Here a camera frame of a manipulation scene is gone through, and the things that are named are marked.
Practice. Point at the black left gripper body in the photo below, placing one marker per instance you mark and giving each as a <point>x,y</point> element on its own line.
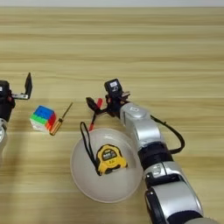
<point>5,108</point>

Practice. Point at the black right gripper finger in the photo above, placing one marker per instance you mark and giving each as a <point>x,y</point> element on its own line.
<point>92,104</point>

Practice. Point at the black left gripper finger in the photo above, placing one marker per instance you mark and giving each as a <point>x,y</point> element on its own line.
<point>28,84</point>

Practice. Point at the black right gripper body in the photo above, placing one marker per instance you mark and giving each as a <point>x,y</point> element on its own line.
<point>115,103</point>

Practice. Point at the colourful puzzle cube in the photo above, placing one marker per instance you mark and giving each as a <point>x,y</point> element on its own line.
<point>43,116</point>

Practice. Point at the yellow tape measure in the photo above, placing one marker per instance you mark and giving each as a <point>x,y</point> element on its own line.
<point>110,159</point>

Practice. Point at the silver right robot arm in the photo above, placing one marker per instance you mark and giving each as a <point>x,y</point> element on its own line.
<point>163,172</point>

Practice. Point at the red and black marker pen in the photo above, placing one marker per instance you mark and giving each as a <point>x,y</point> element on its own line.
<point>99,102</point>

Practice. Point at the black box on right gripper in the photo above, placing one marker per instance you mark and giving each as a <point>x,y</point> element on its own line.
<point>113,87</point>

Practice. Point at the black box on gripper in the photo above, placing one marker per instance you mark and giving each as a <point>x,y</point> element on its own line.
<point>4,89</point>
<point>113,87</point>

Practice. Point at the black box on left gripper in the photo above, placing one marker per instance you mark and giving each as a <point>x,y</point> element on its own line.
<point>4,89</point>

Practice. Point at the white round plate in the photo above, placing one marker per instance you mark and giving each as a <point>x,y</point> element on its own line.
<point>87,180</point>

